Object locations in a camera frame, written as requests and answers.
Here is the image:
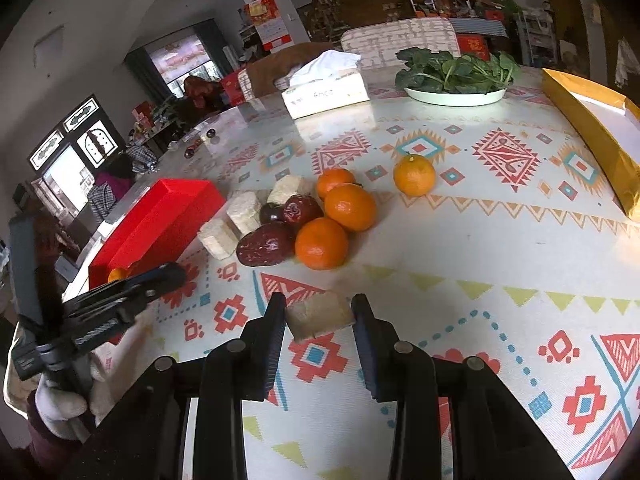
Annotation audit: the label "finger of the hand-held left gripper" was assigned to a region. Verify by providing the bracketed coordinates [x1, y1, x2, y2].
[62, 262, 187, 317]
[65, 301, 156, 351]

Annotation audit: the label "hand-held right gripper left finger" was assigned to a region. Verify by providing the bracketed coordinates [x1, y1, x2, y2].
[65, 292, 288, 480]

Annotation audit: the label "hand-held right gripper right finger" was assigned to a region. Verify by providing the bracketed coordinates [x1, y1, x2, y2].
[350, 294, 576, 480]

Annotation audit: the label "pale sugarcane chunk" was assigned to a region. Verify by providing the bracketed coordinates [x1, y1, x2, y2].
[197, 217, 241, 261]
[267, 174, 316, 206]
[285, 290, 357, 343]
[226, 190, 263, 236]

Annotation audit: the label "person's left forearm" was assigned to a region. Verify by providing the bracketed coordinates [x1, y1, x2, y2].
[27, 390, 93, 468]

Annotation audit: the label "person's left hand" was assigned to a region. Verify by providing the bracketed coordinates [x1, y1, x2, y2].
[35, 310, 157, 442]

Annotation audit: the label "purple and plaid clothing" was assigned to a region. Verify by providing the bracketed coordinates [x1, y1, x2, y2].
[90, 155, 137, 221]

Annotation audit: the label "small dark red date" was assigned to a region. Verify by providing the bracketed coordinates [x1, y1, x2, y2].
[259, 201, 286, 226]

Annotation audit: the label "patterned tablecloth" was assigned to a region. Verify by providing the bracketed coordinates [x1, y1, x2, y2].
[75, 62, 640, 480]

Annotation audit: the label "black-framed decorated window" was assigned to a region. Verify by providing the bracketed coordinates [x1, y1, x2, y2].
[27, 95, 121, 171]

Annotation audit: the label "orange with green stem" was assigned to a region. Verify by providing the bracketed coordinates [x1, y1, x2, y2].
[393, 154, 437, 197]

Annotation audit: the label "curtained window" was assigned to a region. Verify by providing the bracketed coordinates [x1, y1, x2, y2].
[125, 20, 236, 98]

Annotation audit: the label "brown chair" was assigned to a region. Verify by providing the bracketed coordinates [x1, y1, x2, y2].
[245, 42, 343, 98]

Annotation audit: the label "white tissue box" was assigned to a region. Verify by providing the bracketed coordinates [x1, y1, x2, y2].
[280, 50, 371, 120]

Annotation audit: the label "white plate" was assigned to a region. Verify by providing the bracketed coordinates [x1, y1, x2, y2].
[404, 84, 508, 107]

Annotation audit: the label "green leafy vegetables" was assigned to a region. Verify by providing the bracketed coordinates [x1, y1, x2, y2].
[395, 47, 521, 95]

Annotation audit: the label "yellow box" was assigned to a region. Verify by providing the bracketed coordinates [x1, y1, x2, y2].
[541, 67, 640, 223]

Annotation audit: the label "chair with patterned cushion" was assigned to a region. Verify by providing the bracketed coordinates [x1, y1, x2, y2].
[341, 17, 462, 71]

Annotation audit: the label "red gift box gold print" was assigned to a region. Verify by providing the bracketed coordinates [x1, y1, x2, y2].
[459, 35, 492, 62]

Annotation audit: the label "blue checked cloth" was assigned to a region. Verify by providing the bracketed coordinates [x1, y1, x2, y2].
[450, 17, 508, 37]

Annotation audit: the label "white storage rack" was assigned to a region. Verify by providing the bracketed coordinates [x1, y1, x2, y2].
[515, 7, 558, 66]

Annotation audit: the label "white hanging cloth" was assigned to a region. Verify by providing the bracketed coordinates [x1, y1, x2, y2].
[614, 37, 634, 86]

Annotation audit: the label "white wall panel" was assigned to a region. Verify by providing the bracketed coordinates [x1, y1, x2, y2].
[34, 25, 66, 68]

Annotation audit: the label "red wall calendar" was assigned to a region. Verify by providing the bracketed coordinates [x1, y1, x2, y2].
[244, 0, 291, 52]

